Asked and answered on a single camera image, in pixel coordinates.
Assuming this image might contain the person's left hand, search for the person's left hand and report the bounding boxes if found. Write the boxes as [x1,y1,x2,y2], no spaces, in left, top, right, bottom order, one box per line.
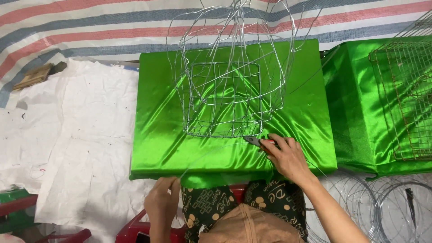
[144,176,181,233]

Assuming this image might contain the person's right hand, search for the person's right hand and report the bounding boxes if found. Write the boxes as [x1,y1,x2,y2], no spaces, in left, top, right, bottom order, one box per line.
[261,134,316,185]

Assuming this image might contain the red handled pliers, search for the red handled pliers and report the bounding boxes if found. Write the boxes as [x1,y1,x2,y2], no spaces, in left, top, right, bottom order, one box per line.
[244,136,278,156]

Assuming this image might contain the thin steel wire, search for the thin steel wire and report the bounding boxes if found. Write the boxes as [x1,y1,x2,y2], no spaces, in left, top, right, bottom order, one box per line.
[178,141,252,181]

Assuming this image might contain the red plastic stool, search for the red plastic stool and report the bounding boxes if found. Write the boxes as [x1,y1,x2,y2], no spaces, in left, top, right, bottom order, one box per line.
[115,184,247,243]

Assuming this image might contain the black patterned clothing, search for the black patterned clothing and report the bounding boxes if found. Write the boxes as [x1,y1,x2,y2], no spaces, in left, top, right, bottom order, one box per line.
[181,180,308,243]

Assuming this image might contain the tan cap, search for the tan cap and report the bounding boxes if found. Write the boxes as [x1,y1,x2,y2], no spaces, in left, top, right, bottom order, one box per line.
[198,203,304,243]

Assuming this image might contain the green satin covered side table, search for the green satin covered side table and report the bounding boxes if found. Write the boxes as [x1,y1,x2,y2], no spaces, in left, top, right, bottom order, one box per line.
[322,35,432,178]

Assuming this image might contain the dark red plastic chair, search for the dark red plastic chair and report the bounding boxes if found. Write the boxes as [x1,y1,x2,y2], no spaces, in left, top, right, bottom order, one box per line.
[34,228,92,243]

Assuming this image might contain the white woven plastic sheet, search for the white woven plastic sheet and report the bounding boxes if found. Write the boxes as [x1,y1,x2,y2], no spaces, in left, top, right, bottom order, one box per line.
[0,57,184,241]

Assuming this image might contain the black pointed tool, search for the black pointed tool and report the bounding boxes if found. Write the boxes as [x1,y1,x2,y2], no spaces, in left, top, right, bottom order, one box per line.
[405,188,418,231]

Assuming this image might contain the green and red plastic furniture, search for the green and red plastic furniture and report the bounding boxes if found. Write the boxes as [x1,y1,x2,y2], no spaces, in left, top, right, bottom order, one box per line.
[0,188,38,234]

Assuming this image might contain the wooden block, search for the wooden block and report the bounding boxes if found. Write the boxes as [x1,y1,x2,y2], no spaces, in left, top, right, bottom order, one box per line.
[13,62,54,91]

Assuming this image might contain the striped woven tarp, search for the striped woven tarp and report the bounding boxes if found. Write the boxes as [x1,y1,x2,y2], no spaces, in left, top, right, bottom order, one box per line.
[0,0,432,108]

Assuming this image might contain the silver wire frame basket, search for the silver wire frame basket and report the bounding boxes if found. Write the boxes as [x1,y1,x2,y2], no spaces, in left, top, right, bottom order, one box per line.
[166,0,304,138]

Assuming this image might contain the coil of steel wire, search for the coil of steel wire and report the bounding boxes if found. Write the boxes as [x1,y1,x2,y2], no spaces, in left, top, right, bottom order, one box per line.
[305,168,432,243]

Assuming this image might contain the rusty wire mesh grid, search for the rusty wire mesh grid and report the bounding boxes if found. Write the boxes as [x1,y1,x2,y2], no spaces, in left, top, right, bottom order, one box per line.
[369,40,432,162]

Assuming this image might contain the grey wire mesh panel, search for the grey wire mesh panel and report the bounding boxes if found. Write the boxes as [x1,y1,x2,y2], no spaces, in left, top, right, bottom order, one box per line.
[388,10,432,45]

